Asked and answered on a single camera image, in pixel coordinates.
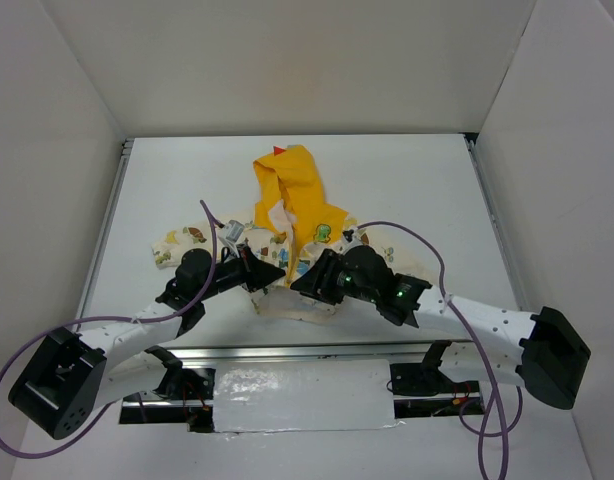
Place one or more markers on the cream printed hooded kids jacket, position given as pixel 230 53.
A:
pixel 292 224

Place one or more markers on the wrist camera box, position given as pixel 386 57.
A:
pixel 230 233
pixel 349 240

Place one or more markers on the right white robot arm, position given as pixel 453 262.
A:
pixel 541 352

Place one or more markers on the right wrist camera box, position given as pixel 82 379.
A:
pixel 349 240

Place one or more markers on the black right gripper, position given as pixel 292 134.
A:
pixel 327 275

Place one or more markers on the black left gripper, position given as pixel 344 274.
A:
pixel 248 270

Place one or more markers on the white panel on rail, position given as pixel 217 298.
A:
pixel 269 397

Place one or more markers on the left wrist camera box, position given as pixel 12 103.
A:
pixel 230 233

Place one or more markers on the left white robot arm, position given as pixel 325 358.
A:
pixel 72 374

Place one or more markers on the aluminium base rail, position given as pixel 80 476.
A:
pixel 414 395

